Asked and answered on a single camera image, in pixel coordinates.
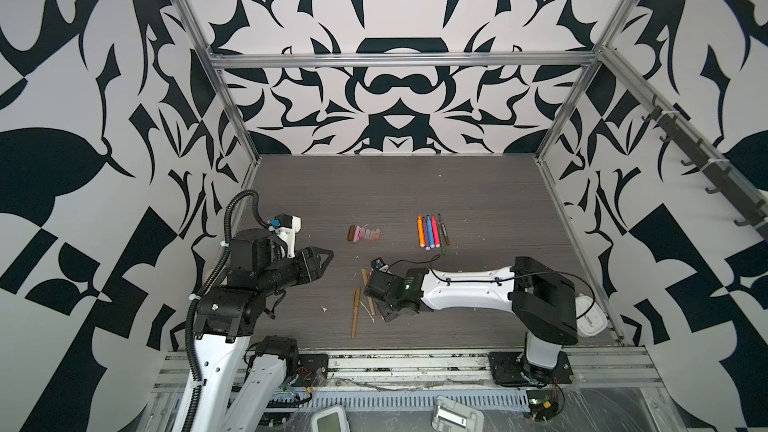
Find purple marker pen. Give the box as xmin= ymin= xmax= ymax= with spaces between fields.
xmin=422 ymin=216 xmax=431 ymax=250

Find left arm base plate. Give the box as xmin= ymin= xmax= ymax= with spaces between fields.
xmin=293 ymin=353 xmax=329 ymax=388

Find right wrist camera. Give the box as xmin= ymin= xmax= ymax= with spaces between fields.
xmin=371 ymin=257 xmax=389 ymax=272

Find silver metal bracket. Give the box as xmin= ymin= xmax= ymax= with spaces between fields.
xmin=431 ymin=396 xmax=484 ymax=432

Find pink marker pen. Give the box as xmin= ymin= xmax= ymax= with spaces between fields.
xmin=429 ymin=216 xmax=441 ymax=248

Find white handheld device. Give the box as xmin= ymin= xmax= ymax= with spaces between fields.
xmin=310 ymin=405 xmax=351 ymax=432

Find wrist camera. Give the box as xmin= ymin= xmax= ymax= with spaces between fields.
xmin=371 ymin=257 xmax=389 ymax=272
xmin=269 ymin=214 xmax=302 ymax=258

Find brown pen cap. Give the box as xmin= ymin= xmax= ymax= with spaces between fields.
xmin=347 ymin=225 xmax=357 ymax=242

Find orange marker pen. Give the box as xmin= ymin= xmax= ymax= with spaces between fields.
xmin=417 ymin=215 xmax=426 ymax=248

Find blue marker pen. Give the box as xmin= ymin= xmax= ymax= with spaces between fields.
xmin=425 ymin=216 xmax=433 ymax=249

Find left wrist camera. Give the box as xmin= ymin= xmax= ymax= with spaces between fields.
xmin=269 ymin=214 xmax=302 ymax=258

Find brown marker pen far left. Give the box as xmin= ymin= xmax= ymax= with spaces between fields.
xmin=350 ymin=287 xmax=361 ymax=339

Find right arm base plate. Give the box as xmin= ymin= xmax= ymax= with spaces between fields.
xmin=488 ymin=351 xmax=572 ymax=388

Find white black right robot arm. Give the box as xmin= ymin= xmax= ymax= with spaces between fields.
xmin=363 ymin=256 xmax=596 ymax=388

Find small electronics board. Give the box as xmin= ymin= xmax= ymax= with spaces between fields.
xmin=527 ymin=387 xmax=566 ymax=423

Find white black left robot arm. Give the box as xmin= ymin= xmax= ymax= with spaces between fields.
xmin=173 ymin=189 xmax=334 ymax=431

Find tan marker pen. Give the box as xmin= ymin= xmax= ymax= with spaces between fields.
xmin=361 ymin=268 xmax=377 ymax=317

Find dark brown marker pen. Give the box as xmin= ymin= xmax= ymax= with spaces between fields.
xmin=437 ymin=214 xmax=451 ymax=247

